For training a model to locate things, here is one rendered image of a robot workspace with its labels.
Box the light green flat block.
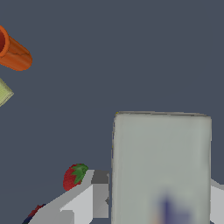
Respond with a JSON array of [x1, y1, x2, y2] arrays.
[[0, 77, 15, 108]]

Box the red strawberry green leaves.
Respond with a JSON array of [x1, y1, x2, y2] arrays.
[[62, 163, 89, 192]]

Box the pale grey-green box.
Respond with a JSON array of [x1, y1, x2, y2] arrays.
[[110, 110, 213, 224]]

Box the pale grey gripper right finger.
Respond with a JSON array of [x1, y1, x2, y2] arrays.
[[209, 178, 224, 224]]

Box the orange terracotta cup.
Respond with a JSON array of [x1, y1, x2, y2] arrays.
[[0, 24, 33, 72]]

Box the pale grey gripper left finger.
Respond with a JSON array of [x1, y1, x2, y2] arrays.
[[28, 169, 110, 224]]

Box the dark blue red object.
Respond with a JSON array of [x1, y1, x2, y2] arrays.
[[22, 203, 47, 224]]

